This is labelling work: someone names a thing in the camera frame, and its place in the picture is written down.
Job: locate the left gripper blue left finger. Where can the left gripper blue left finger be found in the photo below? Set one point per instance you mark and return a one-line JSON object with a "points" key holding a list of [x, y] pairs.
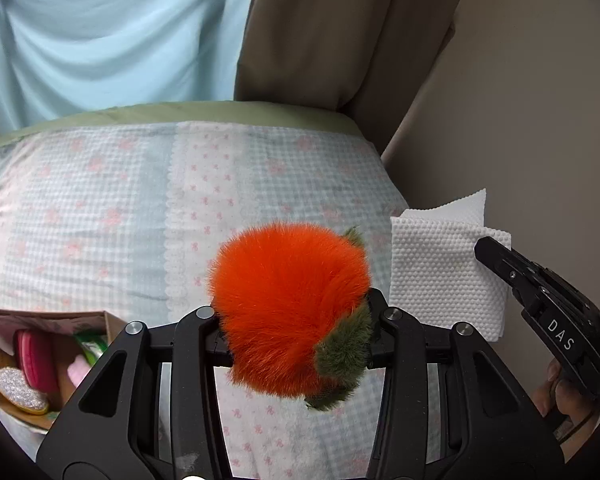
{"points": [[218, 344]]}

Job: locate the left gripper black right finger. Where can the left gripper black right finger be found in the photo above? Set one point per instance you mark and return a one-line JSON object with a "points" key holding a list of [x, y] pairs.
{"points": [[381, 343]]}

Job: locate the white embossed paper towel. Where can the white embossed paper towel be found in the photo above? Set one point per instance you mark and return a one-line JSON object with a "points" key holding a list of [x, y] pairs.
{"points": [[435, 275]]}

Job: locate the orange fluffy pompom keychain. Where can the orange fluffy pompom keychain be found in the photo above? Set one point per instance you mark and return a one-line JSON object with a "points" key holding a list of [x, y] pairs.
{"points": [[293, 308]]}

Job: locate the green wet wipes pack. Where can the green wet wipes pack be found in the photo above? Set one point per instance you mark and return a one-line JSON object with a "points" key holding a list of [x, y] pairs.
{"points": [[93, 344]]}

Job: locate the person right hand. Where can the person right hand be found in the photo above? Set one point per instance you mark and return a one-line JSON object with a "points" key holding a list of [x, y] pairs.
{"points": [[556, 391]]}

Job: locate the pink rolled towel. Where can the pink rolled towel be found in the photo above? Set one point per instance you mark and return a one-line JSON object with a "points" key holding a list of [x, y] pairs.
{"points": [[78, 370]]}

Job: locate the checkered floral bed sheet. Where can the checkered floral bed sheet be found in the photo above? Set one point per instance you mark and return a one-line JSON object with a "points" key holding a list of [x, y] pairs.
{"points": [[129, 219]]}

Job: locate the magenta zip pouch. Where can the magenta zip pouch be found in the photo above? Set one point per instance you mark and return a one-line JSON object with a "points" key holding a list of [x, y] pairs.
{"points": [[36, 359]]}

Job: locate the yellow rimmed white round pad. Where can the yellow rimmed white round pad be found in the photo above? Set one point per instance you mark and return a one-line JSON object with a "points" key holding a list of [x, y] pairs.
{"points": [[16, 390]]}

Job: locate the open cardboard box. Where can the open cardboard box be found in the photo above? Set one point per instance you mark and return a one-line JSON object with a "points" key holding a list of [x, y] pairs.
{"points": [[61, 326]]}

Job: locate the green mattress cover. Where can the green mattress cover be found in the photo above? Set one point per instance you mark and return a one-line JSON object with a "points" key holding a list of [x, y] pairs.
{"points": [[246, 113]]}

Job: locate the brown right curtain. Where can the brown right curtain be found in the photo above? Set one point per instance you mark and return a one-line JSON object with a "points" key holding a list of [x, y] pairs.
{"points": [[365, 59]]}

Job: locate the light blue hanging cloth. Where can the light blue hanging cloth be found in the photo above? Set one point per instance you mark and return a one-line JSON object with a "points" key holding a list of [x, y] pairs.
{"points": [[64, 57]]}

